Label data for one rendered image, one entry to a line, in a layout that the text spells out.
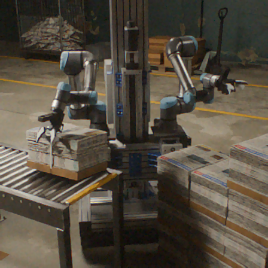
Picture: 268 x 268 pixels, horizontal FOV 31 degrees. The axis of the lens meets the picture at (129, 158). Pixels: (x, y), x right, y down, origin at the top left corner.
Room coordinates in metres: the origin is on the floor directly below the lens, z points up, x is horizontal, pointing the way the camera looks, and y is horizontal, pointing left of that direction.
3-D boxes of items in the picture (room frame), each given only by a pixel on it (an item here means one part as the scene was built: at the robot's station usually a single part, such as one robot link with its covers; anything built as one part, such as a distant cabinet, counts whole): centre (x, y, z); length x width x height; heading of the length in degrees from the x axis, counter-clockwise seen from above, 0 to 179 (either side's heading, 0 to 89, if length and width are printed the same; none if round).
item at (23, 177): (2.62, 0.59, 0.77); 0.47 x 0.05 x 0.05; 147
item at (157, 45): (9.30, -0.86, 0.28); 1.20 x 0.83 x 0.57; 57
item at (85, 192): (2.36, 0.20, 0.81); 0.43 x 0.03 x 0.02; 147
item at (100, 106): (3.23, 0.22, 0.98); 0.13 x 0.12 x 0.14; 88
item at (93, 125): (3.23, 0.21, 0.87); 0.15 x 0.15 x 0.10
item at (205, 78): (3.11, -0.53, 1.21); 0.11 x 0.08 x 0.09; 31
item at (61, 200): (2.41, 0.26, 0.77); 0.47 x 0.05 x 0.05; 147
